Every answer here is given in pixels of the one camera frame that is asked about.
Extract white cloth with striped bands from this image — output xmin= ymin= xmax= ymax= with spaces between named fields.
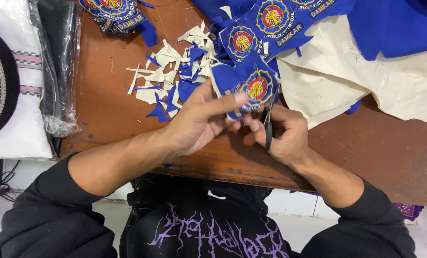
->
xmin=0 ymin=0 xmax=55 ymax=160

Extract clear plastic bag black garment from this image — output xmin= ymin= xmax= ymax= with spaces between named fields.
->
xmin=28 ymin=0 xmax=83 ymax=157

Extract blue fabric sheet with emblems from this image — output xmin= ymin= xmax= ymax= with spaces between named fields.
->
xmin=190 ymin=0 xmax=427 ymax=72

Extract purple patterned mat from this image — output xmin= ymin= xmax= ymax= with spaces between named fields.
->
xmin=394 ymin=202 xmax=425 ymax=221

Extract heap of cream blue scraps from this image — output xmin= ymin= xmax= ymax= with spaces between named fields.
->
xmin=125 ymin=20 xmax=232 ymax=123

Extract person's black printed sweatshirt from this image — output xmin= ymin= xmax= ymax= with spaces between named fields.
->
xmin=0 ymin=152 xmax=417 ymax=258

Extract person's right hand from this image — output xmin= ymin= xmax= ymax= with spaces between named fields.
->
xmin=243 ymin=105 xmax=319 ymax=170

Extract cream backing fabric sheet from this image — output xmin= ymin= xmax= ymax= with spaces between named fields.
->
xmin=276 ymin=14 xmax=427 ymax=130

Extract blue fabric scrap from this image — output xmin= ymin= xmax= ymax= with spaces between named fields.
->
xmin=344 ymin=99 xmax=363 ymax=115

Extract pile of cut emblem patches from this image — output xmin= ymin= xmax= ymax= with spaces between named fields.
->
xmin=78 ymin=0 xmax=159 ymax=48

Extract person's left hand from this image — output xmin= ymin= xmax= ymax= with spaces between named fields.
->
xmin=164 ymin=79 xmax=250 ymax=159

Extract black handled scissors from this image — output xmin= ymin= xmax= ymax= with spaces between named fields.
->
xmin=261 ymin=83 xmax=282 ymax=153

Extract black cables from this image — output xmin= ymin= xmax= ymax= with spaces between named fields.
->
xmin=0 ymin=159 xmax=21 ymax=202

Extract blue embroidered emblem patch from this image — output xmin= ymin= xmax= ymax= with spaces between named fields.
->
xmin=211 ymin=54 xmax=281 ymax=121

